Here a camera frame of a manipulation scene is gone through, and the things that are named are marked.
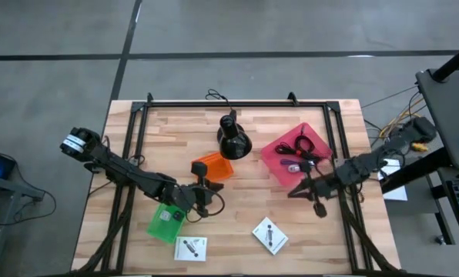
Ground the black side desk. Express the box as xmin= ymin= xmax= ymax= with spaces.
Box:
xmin=381 ymin=148 xmax=459 ymax=262

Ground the black cable with red tie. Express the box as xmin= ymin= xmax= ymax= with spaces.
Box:
xmin=274 ymin=142 xmax=323 ymax=162

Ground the grey closed laptop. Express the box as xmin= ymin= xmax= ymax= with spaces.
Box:
xmin=414 ymin=68 xmax=459 ymax=169

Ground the white adapter box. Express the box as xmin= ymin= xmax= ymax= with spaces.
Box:
xmin=251 ymin=216 xmax=290 ymax=256
xmin=173 ymin=235 xmax=208 ymax=262

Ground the black lamp cord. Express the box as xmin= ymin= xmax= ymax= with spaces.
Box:
xmin=205 ymin=88 xmax=230 ymax=107

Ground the white paper sheet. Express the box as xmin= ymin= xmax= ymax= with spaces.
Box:
xmin=377 ymin=158 xmax=409 ymax=202

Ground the yellow cable bundle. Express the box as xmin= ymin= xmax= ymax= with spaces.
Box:
xmin=379 ymin=111 xmax=431 ymax=153

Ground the black desk lamp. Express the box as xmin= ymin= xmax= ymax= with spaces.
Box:
xmin=216 ymin=109 xmax=253 ymax=161

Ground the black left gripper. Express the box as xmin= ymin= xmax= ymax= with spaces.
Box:
xmin=171 ymin=161 xmax=225 ymax=219

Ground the black pole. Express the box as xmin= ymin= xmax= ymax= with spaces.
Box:
xmin=431 ymin=38 xmax=459 ymax=84

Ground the grey metal stand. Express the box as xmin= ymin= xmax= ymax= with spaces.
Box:
xmin=0 ymin=176 xmax=57 ymax=277

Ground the pink plastic bin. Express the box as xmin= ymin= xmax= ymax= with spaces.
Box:
xmin=260 ymin=122 xmax=333 ymax=188

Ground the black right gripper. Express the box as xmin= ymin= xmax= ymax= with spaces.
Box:
xmin=287 ymin=161 xmax=340 ymax=219

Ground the dark cable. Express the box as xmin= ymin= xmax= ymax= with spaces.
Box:
xmin=293 ymin=123 xmax=316 ymax=153

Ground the orange plastic basket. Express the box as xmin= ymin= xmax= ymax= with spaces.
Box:
xmin=191 ymin=152 xmax=235 ymax=182

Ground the green plastic basket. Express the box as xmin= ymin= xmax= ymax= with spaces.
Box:
xmin=146 ymin=202 xmax=189 ymax=245

